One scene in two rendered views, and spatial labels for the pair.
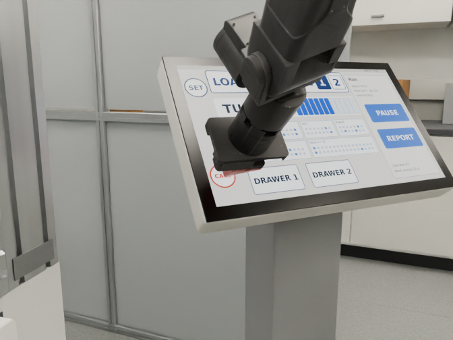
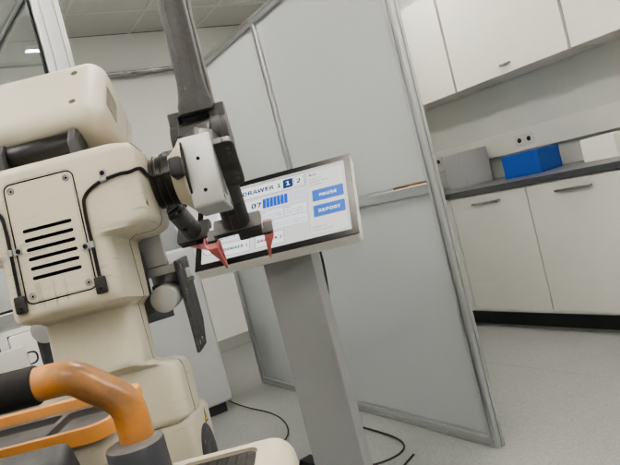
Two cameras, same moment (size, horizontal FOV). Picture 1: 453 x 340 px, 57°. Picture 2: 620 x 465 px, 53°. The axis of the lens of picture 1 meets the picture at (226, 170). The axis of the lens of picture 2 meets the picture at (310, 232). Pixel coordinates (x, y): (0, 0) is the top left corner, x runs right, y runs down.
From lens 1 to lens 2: 159 cm
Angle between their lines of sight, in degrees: 38
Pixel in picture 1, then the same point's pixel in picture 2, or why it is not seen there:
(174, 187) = (354, 267)
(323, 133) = (274, 216)
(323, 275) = (309, 304)
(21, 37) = not seen: hidden behind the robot
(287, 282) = (283, 308)
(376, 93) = (326, 180)
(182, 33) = (327, 136)
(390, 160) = (313, 224)
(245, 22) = not seen: hidden behind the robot
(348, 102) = (300, 192)
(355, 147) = (292, 220)
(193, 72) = not seen: hidden behind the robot
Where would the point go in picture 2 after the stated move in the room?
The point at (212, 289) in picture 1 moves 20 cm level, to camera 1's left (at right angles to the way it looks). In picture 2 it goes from (399, 356) to (362, 358)
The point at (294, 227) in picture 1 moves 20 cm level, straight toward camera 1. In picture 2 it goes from (279, 274) to (228, 292)
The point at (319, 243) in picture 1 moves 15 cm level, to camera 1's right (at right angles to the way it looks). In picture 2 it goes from (300, 282) to (339, 277)
